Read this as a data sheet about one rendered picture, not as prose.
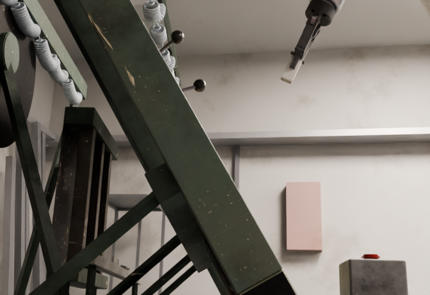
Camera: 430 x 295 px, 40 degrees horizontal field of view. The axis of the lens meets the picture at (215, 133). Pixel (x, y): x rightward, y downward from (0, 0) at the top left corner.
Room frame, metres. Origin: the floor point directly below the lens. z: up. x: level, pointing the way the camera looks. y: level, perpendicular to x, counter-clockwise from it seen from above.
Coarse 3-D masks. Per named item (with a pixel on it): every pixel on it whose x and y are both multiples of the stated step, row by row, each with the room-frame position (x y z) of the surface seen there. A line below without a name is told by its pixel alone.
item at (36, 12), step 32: (32, 0) 2.36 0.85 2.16; (64, 64) 2.94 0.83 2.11; (32, 160) 2.26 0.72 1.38; (32, 192) 2.25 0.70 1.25; (128, 224) 1.37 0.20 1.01; (32, 256) 3.42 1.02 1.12; (96, 256) 1.38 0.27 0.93; (160, 256) 2.09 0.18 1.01; (64, 288) 2.26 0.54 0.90; (128, 288) 2.11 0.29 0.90
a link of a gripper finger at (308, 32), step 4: (312, 16) 1.33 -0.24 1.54; (308, 20) 1.34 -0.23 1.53; (316, 20) 1.33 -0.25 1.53; (308, 24) 1.34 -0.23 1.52; (316, 24) 1.34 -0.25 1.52; (308, 28) 1.34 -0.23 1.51; (312, 28) 1.34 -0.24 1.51; (304, 32) 1.35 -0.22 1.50; (308, 32) 1.34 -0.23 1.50; (312, 32) 1.34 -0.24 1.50; (304, 36) 1.35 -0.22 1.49; (308, 36) 1.35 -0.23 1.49; (300, 40) 1.35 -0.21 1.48; (304, 40) 1.35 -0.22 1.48; (308, 40) 1.35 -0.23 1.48; (300, 44) 1.35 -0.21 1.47; (304, 44) 1.35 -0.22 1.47; (296, 48) 1.36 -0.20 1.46; (304, 48) 1.35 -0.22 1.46; (304, 52) 1.36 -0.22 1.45
